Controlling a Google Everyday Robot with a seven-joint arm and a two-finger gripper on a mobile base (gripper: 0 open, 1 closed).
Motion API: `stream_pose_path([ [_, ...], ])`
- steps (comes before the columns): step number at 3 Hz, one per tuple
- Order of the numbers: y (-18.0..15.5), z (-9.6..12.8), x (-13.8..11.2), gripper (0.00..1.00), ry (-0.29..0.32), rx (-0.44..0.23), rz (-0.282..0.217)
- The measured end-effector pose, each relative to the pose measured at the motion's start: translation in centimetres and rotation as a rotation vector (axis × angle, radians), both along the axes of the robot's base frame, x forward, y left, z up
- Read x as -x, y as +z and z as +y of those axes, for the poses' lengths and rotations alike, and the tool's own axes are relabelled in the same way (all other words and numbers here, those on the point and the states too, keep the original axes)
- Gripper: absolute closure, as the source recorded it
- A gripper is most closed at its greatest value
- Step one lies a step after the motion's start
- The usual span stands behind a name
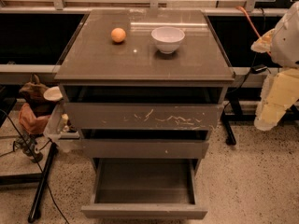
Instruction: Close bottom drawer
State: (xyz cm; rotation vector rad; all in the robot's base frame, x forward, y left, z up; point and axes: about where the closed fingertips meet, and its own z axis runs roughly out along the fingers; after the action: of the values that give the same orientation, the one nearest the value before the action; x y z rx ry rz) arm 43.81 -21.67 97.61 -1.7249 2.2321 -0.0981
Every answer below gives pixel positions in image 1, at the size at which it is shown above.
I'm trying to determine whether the grey bottom drawer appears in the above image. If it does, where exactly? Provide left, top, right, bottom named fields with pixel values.
left=82, top=159, right=207, bottom=219

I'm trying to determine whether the scratched grey top drawer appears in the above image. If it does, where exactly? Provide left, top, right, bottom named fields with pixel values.
left=64, top=103, right=223, bottom=130

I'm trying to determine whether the grey middle drawer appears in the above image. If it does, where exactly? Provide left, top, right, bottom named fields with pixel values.
left=82, top=130, right=208, bottom=159

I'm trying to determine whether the brown plush toy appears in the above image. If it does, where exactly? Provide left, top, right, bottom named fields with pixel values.
left=19, top=74, right=50, bottom=109

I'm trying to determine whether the grey floor tool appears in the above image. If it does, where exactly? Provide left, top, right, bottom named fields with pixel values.
left=14, top=136, right=43, bottom=163

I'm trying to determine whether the white ceramic bowl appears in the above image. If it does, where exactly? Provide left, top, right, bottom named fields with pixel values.
left=151, top=26, right=185, bottom=54

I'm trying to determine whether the grey drawer cabinet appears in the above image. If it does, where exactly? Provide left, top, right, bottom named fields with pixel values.
left=54, top=8, right=235, bottom=173

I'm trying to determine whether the orange fruit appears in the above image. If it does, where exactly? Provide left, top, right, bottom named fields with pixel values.
left=111, top=28, right=126, bottom=43

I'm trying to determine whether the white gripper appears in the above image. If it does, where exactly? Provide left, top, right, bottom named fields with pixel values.
left=250, top=29, right=299, bottom=131

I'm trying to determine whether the black metal stand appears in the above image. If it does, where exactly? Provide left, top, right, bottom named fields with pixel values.
left=220, top=91, right=299, bottom=147

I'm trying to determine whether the clear plastic bin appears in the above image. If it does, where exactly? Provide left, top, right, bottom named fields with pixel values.
left=43, top=105, right=81, bottom=152

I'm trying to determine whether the orange cloth bag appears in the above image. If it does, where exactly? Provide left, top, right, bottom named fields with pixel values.
left=19, top=103, right=50, bottom=134

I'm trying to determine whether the black power adapter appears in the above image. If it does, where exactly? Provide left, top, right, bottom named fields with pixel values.
left=250, top=64, right=267, bottom=74

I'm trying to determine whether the black table leg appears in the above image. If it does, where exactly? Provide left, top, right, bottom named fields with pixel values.
left=27, top=143, right=58, bottom=223

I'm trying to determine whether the orange cable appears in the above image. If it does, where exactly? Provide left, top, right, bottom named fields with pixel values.
left=235, top=5, right=271, bottom=55

